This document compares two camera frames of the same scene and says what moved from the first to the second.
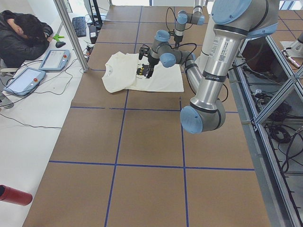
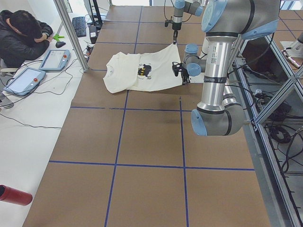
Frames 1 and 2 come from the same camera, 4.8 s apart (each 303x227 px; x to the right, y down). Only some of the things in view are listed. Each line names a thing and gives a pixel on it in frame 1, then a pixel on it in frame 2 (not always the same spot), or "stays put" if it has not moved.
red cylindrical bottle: [12, 195] stays put
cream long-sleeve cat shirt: [124, 71] stays put
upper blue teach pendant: [55, 60] stays put
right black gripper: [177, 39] -> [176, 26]
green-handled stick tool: [57, 37] stays put
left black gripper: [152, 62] -> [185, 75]
